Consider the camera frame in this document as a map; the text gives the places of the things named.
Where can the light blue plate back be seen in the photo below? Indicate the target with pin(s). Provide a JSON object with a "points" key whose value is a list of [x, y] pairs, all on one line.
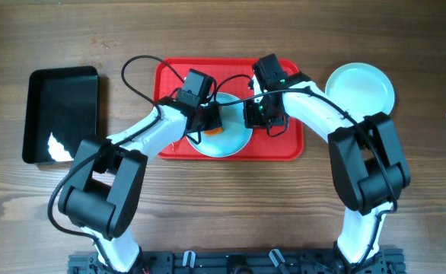
{"points": [[362, 87]]}

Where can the light blue plate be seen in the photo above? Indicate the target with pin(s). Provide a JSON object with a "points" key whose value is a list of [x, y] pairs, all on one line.
{"points": [[362, 87], [235, 135]]}

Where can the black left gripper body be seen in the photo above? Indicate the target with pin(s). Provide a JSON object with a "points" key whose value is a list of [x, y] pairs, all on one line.
{"points": [[211, 118]]}

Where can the orange sponge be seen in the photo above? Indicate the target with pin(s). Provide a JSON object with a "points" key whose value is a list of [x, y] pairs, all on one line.
{"points": [[215, 131]]}

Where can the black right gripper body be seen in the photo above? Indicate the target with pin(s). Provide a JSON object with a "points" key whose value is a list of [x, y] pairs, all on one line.
{"points": [[259, 116]]}

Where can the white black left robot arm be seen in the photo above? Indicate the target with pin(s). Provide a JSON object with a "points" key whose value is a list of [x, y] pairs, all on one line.
{"points": [[98, 197]]}

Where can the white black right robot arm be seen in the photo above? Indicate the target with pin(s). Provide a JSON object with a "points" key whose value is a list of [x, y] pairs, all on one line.
{"points": [[369, 169]]}

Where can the red serving tray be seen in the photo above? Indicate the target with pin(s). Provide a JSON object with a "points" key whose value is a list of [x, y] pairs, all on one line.
{"points": [[260, 147]]}

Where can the black plastic tray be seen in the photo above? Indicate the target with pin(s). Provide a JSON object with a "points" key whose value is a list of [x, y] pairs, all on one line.
{"points": [[62, 110]]}

